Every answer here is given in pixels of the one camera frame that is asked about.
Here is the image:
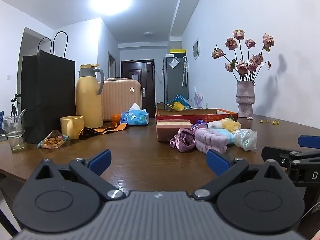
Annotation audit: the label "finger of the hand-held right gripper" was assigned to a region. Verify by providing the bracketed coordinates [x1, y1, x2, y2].
[262, 147, 320, 167]
[298, 135, 320, 149]

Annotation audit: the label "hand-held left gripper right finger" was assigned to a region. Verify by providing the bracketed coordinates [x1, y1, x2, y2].
[191, 149, 288, 202]

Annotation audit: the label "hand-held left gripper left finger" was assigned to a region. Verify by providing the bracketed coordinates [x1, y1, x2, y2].
[35, 149, 126, 201]

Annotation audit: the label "pink fluffy headband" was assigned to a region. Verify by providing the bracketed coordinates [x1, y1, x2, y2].
[194, 127, 229, 155]

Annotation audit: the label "light blue fluffy cloth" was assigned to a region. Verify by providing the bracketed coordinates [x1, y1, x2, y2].
[216, 128, 235, 147]

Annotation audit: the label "white iridescent scrunchie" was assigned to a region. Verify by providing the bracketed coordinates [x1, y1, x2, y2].
[234, 128, 258, 152]

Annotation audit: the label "white and yellow plush toy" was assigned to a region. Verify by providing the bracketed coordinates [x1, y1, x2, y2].
[209, 119, 242, 133]

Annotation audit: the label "pink satin scrunchie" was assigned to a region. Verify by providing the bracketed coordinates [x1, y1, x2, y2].
[169, 127, 196, 153]

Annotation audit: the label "orange cardboard box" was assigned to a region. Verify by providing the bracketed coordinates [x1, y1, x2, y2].
[155, 108, 238, 125]

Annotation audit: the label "yellow mug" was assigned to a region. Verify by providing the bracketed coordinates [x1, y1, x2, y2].
[60, 115, 85, 140]

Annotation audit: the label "open snack packet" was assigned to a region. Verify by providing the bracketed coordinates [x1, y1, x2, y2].
[37, 129, 70, 149]

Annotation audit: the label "blue tissue pack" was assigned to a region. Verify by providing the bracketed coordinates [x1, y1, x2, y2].
[121, 103, 150, 126]

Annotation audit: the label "pink textured vase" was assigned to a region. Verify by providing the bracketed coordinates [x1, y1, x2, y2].
[236, 81, 256, 118]

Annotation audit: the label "yellow thermos jug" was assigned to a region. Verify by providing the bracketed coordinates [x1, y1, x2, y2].
[75, 64, 105, 128]

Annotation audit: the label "pink ribbed suitcase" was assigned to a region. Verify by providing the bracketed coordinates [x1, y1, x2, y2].
[97, 78, 142, 122]

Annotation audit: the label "purple artificial flower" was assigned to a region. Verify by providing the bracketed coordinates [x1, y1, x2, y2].
[194, 87, 204, 108]

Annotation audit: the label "blue plastic toy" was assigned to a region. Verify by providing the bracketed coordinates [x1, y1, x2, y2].
[174, 93, 190, 105]

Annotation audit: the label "black box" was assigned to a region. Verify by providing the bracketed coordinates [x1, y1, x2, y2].
[20, 31, 76, 144]

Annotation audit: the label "clear glass cup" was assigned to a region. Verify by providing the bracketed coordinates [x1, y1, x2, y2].
[2, 116, 26, 152]

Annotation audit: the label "bunch of dried pink roses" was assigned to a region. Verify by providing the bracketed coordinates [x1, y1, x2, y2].
[212, 29, 275, 82]

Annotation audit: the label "clear glass straw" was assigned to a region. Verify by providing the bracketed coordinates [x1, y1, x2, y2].
[15, 108, 26, 130]

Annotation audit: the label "grey refrigerator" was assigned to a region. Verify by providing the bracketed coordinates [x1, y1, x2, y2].
[163, 56, 189, 103]

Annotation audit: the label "hanging folded umbrellas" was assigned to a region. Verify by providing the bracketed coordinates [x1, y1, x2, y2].
[182, 56, 188, 87]

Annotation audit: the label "dark brown entrance door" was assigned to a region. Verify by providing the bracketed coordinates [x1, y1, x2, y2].
[121, 60, 156, 110]

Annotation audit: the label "black tripod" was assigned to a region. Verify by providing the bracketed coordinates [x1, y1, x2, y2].
[10, 94, 21, 117]

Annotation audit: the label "bright ceiling lamp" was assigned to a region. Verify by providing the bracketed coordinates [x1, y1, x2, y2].
[89, 0, 133, 17]

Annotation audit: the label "orange and black strap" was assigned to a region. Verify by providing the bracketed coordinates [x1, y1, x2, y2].
[79, 121, 129, 140]

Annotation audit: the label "side doorway frame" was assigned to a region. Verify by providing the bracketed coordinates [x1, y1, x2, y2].
[108, 51, 117, 79]

